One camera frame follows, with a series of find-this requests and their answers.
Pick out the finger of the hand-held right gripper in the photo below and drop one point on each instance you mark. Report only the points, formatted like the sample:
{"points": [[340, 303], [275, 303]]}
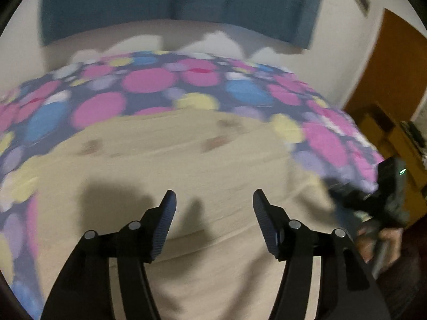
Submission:
{"points": [[353, 198]]}

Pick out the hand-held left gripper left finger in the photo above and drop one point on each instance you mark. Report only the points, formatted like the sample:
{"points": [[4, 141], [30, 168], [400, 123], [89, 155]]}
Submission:
{"points": [[164, 221]]}

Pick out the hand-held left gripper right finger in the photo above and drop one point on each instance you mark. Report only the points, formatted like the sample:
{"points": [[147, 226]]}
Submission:
{"points": [[264, 220]]}

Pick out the beige knit garment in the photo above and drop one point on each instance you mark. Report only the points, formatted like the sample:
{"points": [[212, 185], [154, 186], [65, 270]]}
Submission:
{"points": [[200, 163]]}

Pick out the person's right forearm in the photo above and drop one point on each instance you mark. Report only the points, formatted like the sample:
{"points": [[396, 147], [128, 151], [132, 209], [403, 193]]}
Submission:
{"points": [[403, 280]]}

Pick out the person's right hand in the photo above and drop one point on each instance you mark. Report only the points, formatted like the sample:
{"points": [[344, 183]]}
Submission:
{"points": [[387, 243]]}

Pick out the brown wooden door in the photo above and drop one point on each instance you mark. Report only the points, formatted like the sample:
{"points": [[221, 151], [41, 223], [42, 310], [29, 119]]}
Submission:
{"points": [[390, 60]]}

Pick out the dotted colourful blanket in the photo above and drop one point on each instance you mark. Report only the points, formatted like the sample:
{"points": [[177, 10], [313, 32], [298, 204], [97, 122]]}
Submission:
{"points": [[150, 80]]}

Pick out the beige bed sheet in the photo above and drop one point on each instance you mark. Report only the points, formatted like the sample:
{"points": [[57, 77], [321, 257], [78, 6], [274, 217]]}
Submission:
{"points": [[100, 36]]}

